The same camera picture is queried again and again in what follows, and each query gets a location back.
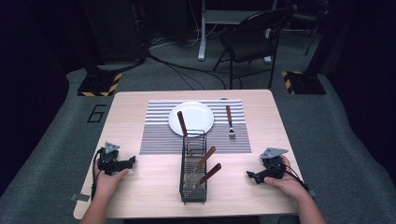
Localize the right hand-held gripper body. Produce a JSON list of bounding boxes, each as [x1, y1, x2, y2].
[[259, 147, 290, 181]]

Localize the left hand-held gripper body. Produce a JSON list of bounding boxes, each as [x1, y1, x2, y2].
[[97, 142, 126, 176]]

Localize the person's left hand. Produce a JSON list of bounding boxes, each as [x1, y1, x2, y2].
[[93, 167, 131, 200]]

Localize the person's right hand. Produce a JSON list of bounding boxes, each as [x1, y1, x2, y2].
[[263, 154, 308, 201]]

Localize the grey striped placemat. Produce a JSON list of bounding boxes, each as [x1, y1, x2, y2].
[[138, 98, 252, 156]]

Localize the white round plate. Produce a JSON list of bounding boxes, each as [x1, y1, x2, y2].
[[167, 101, 216, 138]]

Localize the black stand with hazard-striped base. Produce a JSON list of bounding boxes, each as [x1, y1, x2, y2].
[[281, 0, 354, 95], [77, 0, 123, 98]]

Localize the black folding chair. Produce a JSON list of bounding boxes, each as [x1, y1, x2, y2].
[[212, 7, 296, 91]]

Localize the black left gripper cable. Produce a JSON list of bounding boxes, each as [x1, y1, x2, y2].
[[90, 147, 106, 201]]

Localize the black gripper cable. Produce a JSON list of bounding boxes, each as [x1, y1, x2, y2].
[[278, 163, 315, 194], [90, 147, 106, 201]]

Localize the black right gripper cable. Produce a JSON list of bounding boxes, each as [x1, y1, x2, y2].
[[278, 163, 315, 194]]

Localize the utensil with reddish brown handle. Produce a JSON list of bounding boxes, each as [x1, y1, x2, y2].
[[191, 162, 223, 189]]

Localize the utensil with light brown handle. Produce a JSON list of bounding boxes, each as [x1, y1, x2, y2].
[[186, 146, 217, 182]]

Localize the fork with brown wooden handle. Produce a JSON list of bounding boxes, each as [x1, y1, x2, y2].
[[225, 105, 237, 140]]

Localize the utensil with dark brown handle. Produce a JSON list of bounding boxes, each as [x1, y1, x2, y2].
[[177, 110, 193, 156]]

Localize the black wire cutlery rack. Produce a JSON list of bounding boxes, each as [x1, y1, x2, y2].
[[178, 129, 208, 205]]

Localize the black floor cable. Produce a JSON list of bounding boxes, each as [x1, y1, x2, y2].
[[147, 50, 229, 91]]

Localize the white floor cables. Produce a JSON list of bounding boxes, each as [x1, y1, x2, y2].
[[148, 21, 219, 50]]

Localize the white metal desk frame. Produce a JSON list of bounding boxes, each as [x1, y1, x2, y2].
[[197, 0, 278, 64]]

